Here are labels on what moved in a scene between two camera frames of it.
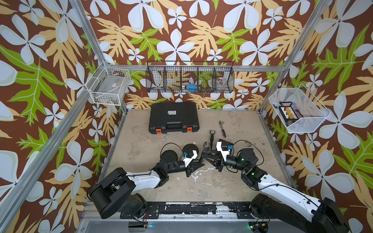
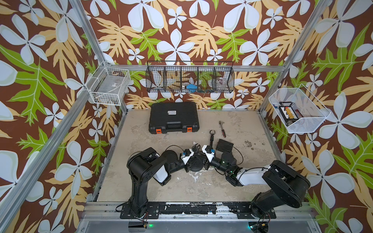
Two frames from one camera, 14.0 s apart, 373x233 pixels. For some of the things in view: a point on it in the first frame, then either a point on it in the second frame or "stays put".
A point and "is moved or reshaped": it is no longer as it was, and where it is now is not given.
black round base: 188,148 is moved or reshaped
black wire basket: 190,77 stays put
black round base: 168,157 stays put
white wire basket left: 109,85 stays put
